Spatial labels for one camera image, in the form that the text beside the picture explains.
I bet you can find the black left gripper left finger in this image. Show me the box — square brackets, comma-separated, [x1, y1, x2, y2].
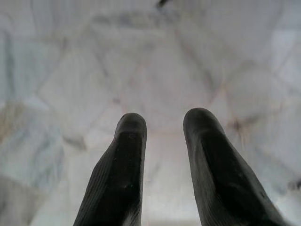
[73, 113, 147, 226]

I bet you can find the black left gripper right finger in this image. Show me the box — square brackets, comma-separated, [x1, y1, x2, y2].
[182, 107, 291, 226]

